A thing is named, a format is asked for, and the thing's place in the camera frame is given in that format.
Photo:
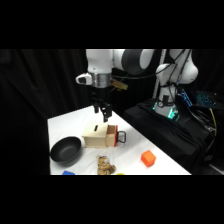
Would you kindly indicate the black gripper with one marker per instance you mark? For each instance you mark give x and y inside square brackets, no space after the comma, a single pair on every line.
[101,96]

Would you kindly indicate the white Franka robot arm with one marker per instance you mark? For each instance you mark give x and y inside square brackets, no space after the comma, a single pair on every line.
[100,61]

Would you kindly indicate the light wooden drawer box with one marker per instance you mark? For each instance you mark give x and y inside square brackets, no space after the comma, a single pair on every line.
[95,136]

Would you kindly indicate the tan tag on wrist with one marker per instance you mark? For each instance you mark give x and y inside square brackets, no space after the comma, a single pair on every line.
[120,84]

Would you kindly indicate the black bowl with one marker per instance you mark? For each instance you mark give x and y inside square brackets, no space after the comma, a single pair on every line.
[66,150]

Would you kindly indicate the striped plush tiger toy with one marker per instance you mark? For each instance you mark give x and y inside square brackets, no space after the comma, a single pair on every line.
[105,165]

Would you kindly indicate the yellow block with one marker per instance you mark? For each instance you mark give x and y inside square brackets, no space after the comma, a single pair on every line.
[120,173]

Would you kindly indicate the orange block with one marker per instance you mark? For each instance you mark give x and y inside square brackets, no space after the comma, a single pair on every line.
[148,158]

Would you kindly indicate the black draped robot stand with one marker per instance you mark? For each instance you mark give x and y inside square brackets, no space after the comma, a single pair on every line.
[166,133]

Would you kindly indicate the blue block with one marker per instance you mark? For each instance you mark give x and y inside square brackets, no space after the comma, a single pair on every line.
[68,173]

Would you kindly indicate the black curtain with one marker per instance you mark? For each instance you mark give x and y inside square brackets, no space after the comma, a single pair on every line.
[26,106]

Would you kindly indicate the blue-lit keyboard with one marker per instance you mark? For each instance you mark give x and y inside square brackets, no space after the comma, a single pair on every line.
[206,99]

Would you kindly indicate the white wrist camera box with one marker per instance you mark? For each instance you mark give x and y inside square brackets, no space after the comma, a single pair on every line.
[83,79]

